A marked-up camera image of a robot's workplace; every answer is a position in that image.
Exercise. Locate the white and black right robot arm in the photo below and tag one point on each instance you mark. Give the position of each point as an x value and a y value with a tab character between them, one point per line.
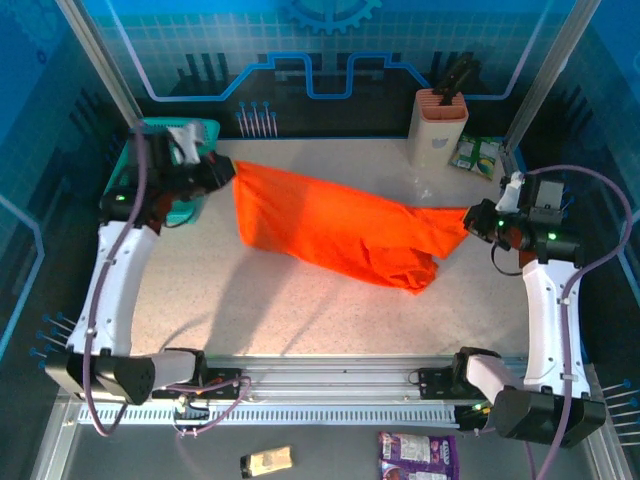
550	320

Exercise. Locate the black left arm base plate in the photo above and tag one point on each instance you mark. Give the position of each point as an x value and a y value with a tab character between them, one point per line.
225	380

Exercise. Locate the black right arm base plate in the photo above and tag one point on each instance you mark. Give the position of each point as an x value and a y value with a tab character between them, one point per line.
435	384

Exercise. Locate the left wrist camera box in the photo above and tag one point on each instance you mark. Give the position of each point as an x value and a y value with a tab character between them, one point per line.
187	142

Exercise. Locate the green snack packet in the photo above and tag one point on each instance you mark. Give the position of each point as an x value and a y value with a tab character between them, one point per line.
475	157

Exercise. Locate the aluminium frame post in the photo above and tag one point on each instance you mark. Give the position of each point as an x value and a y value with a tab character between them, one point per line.
95	55
557	55

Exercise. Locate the aluminium rail frame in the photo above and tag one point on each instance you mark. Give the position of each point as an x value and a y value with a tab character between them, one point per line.
325	380

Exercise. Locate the orange t-shirt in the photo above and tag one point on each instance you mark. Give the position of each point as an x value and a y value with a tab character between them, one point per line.
340	225

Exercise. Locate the purple snack packet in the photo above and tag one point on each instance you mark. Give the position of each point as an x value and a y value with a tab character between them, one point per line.
417	457

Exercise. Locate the teal plastic basket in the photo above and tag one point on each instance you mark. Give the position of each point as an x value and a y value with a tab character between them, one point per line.
210	131

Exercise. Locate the cream knife block pink top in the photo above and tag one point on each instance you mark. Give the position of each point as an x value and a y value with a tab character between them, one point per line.
430	135

